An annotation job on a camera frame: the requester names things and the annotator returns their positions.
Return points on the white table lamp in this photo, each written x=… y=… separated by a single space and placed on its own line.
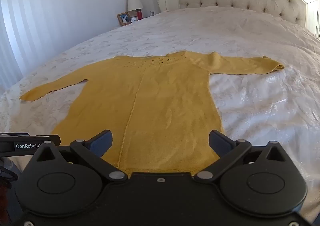
x=135 y=2

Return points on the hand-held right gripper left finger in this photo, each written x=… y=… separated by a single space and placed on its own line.
x=102 y=141

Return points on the wooden photo frame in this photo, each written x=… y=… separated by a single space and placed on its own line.
x=123 y=19

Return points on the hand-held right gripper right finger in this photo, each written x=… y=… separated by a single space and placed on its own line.
x=220 y=141

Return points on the yellow knit sweater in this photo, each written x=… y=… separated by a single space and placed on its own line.
x=162 y=106

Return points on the white curtain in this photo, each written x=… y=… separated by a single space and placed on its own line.
x=12 y=41

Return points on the bed with white floral bedspread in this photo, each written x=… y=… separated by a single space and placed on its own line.
x=255 y=101

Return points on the red bottle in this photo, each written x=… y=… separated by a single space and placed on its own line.
x=139 y=14

